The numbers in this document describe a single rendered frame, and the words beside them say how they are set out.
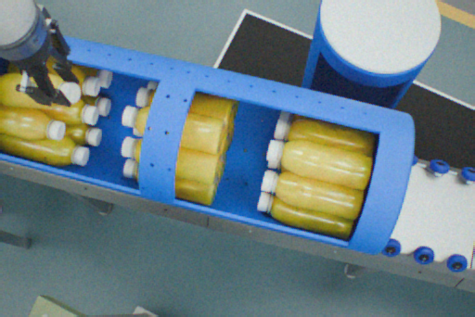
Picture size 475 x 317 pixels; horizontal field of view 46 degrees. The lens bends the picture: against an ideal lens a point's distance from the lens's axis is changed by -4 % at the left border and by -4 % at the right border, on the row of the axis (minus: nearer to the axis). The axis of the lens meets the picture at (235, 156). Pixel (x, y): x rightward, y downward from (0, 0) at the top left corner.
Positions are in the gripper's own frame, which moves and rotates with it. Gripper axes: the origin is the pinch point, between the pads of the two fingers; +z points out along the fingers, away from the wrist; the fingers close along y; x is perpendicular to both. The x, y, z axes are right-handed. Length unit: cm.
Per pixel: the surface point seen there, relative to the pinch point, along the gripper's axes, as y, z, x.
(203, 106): 5.6, 10.3, -24.3
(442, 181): 9, 32, -78
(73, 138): -4.2, 22.4, 3.5
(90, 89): 4.4, 12.2, -0.6
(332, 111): 7.8, 3.0, -48.2
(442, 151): 43, 110, -99
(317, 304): -22, 124, -66
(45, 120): -4.0, 12.3, 6.5
